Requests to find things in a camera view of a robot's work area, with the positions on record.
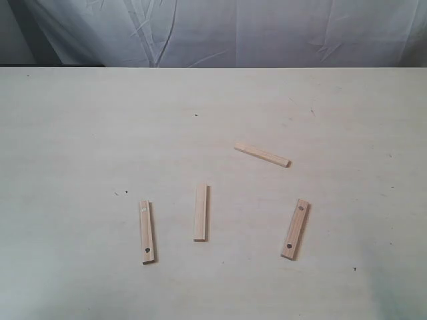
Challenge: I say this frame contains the plain wooden stick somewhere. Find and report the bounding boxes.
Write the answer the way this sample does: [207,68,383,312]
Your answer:
[193,184,209,242]

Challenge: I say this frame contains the wooden stick with holes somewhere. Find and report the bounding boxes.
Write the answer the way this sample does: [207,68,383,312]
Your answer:
[281,199,310,261]
[139,201,157,265]

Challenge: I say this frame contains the short wooden crossbar stick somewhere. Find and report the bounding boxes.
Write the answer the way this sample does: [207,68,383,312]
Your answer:
[234,143,291,168]

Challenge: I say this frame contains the white backdrop cloth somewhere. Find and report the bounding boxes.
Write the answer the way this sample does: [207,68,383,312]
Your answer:
[1,1,426,68]

